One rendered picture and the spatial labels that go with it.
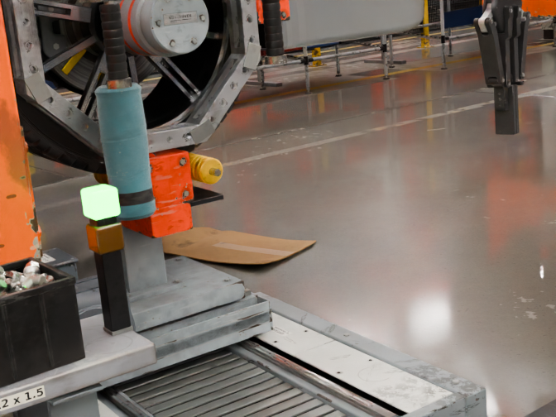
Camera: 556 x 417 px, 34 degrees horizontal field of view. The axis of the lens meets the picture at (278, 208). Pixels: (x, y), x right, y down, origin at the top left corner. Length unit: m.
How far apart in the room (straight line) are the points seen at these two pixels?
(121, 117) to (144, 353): 0.62
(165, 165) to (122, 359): 0.77
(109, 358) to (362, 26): 1.35
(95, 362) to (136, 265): 0.91
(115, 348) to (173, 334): 0.81
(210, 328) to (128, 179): 0.49
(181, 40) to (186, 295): 0.63
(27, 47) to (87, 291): 0.51
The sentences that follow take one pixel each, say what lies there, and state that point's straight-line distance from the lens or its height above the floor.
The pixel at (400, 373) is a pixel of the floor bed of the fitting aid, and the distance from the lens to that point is 2.00.
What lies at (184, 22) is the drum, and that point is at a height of 0.84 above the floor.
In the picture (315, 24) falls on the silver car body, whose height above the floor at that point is 0.79.
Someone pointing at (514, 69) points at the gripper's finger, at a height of 0.76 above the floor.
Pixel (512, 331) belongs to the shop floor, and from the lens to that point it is 2.40.
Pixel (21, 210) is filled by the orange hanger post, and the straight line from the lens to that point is 1.39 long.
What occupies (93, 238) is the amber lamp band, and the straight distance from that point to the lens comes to 1.28.
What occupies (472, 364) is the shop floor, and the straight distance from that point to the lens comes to 2.22.
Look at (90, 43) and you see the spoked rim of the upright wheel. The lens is 1.99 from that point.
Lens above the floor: 0.93
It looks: 15 degrees down
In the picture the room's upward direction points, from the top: 5 degrees counter-clockwise
